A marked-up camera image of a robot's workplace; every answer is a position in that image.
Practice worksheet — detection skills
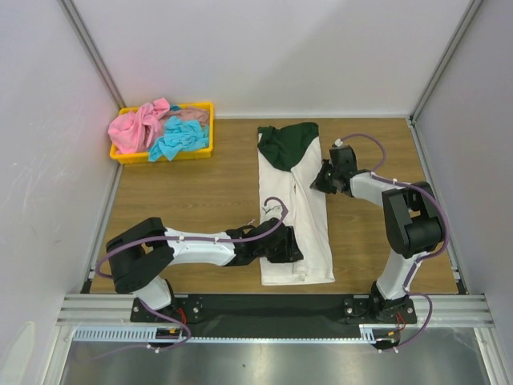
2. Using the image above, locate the white green raglan t-shirt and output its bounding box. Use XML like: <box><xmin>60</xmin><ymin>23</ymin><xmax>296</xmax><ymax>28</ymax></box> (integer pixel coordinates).
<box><xmin>257</xmin><ymin>122</ymin><xmax>335</xmax><ymax>286</ymax></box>

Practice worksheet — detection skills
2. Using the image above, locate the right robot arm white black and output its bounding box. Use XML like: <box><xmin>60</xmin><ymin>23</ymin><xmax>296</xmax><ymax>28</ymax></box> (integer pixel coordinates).
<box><xmin>311</xmin><ymin>144</ymin><xmax>448</xmax><ymax>322</ymax></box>

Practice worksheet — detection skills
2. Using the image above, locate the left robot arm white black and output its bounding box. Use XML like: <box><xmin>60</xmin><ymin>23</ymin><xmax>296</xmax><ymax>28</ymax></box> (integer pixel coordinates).
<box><xmin>106</xmin><ymin>217</ymin><xmax>304</xmax><ymax>321</ymax></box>

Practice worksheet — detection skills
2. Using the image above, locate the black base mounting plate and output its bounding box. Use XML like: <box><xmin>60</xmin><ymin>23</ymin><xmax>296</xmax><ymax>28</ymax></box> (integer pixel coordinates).
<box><xmin>131</xmin><ymin>294</ymin><xmax>418</xmax><ymax>338</ymax></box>

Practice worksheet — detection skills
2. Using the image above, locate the cyan t-shirt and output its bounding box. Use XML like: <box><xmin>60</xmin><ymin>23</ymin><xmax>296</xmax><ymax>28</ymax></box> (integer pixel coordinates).
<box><xmin>148</xmin><ymin>116</ymin><xmax>210</xmax><ymax>162</ymax></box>

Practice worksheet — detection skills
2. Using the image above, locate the mauve t-shirt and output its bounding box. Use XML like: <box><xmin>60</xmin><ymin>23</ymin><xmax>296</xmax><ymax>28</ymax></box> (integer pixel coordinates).
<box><xmin>163</xmin><ymin>105</ymin><xmax>210</xmax><ymax>127</ymax></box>

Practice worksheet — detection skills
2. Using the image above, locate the yellow plastic bin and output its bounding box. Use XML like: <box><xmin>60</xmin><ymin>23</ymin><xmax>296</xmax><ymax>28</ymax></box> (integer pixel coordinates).
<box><xmin>109</xmin><ymin>102</ymin><xmax>214</xmax><ymax>164</ymax></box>

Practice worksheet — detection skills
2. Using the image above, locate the pink t-shirt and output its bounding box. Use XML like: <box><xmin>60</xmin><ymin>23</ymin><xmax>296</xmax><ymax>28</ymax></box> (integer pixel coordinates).
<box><xmin>107</xmin><ymin>98</ymin><xmax>171</xmax><ymax>155</ymax></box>

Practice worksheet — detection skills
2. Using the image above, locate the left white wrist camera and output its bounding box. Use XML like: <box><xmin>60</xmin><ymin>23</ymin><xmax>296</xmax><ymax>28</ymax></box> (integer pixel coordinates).
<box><xmin>262</xmin><ymin>205</ymin><xmax>281</xmax><ymax>214</ymax></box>

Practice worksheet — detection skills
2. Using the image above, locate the white slotted cable duct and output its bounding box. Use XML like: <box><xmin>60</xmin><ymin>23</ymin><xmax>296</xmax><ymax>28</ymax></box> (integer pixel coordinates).
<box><xmin>74</xmin><ymin>325</ymin><xmax>398</xmax><ymax>344</ymax></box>

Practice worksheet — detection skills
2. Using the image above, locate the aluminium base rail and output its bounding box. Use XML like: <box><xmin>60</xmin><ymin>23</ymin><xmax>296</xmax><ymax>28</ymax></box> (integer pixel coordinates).
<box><xmin>58</xmin><ymin>294</ymin><xmax>495</xmax><ymax>328</ymax></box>

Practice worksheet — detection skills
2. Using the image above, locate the right aluminium frame post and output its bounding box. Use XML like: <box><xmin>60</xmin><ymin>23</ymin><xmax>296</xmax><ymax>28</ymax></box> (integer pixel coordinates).
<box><xmin>409</xmin><ymin>0</ymin><xmax>484</xmax><ymax>124</ymax></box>

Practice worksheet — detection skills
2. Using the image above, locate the aluminium frame post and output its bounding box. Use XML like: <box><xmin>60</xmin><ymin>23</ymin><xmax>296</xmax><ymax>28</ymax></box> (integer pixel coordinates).
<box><xmin>57</xmin><ymin>0</ymin><xmax>127</xmax><ymax>109</ymax></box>
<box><xmin>409</xmin><ymin>0</ymin><xmax>484</xmax><ymax>124</ymax></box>

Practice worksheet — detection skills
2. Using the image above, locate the left aluminium frame post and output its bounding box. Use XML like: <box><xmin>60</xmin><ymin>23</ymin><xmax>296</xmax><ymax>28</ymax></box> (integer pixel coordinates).
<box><xmin>57</xmin><ymin>0</ymin><xmax>127</xmax><ymax>109</ymax></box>

